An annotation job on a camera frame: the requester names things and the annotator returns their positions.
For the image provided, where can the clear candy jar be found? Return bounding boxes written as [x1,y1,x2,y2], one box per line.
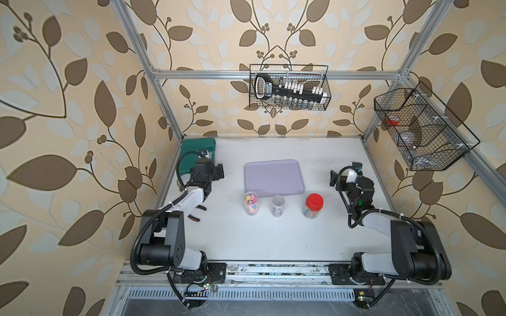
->
[303,197,324,219]

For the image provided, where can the red jar lid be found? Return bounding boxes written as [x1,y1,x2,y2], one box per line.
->
[306,194,324,212]

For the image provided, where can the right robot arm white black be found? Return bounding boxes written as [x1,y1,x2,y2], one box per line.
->
[329,162,452,285]

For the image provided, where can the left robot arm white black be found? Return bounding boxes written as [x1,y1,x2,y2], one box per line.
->
[130,151,224,278]

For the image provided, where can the clear jar colourful candies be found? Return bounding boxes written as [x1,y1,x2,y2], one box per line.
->
[243,192,258,215]

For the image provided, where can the clear jar dark beads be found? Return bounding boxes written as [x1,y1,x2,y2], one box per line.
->
[271,196,285,218]

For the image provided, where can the green plastic tool case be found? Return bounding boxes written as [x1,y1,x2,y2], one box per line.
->
[179,137,217,175]

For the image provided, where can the orange black pliers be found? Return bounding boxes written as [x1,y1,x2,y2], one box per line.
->
[187,205,207,223]

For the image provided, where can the lilac plastic tray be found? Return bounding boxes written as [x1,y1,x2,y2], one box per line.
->
[244,159,305,198]

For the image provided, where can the red item in basket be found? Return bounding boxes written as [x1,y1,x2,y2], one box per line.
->
[386,115,401,126]

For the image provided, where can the black wire basket right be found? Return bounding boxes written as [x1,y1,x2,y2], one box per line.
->
[374,82,480,171]

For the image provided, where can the black wire basket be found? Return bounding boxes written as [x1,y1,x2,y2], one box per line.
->
[374,82,480,171]
[249,63,332,111]

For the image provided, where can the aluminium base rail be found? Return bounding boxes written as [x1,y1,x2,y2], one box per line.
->
[116,260,442,289]

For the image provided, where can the black socket set rail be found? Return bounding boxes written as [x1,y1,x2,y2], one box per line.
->
[252,73,330,103]

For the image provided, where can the black wire basket centre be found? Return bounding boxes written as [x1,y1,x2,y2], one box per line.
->
[249,63,332,111]

